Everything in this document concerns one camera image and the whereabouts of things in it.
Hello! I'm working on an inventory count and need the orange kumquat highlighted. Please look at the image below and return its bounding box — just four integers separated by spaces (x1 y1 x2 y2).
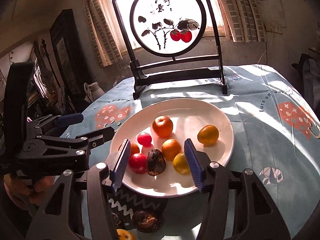
117 229 136 240
197 125 220 146

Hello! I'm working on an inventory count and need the dark passion fruit back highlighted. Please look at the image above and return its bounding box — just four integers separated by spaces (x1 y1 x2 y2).
132 210 162 233

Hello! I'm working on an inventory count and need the dark passion fruit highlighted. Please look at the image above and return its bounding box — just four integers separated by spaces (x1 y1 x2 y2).
132 210 162 233
146 149 167 177

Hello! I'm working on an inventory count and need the small red tomato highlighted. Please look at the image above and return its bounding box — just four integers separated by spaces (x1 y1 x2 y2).
137 132 152 147

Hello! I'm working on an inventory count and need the large front orange mandarin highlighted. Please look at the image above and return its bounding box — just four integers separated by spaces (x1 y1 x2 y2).
152 116 173 138

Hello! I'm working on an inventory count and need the person's left hand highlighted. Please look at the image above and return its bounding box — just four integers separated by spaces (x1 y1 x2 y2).
4 174 55 210

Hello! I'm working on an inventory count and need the white thermos jug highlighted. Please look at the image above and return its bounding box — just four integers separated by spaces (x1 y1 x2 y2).
84 82 105 103

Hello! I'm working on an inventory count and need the white round plate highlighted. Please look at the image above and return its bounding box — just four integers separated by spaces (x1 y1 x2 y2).
109 97 235 199

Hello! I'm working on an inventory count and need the left checkered curtain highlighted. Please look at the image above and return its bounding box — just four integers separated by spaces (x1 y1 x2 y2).
82 0 123 69

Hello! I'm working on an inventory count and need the checkered curtain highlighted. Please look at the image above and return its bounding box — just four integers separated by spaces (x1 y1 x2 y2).
82 0 123 69
218 0 266 42

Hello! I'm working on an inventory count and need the framed round persimmon painting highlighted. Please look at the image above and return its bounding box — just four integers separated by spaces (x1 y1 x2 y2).
112 0 227 99

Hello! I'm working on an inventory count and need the right checkered curtain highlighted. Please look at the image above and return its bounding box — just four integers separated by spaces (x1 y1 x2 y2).
218 0 266 42

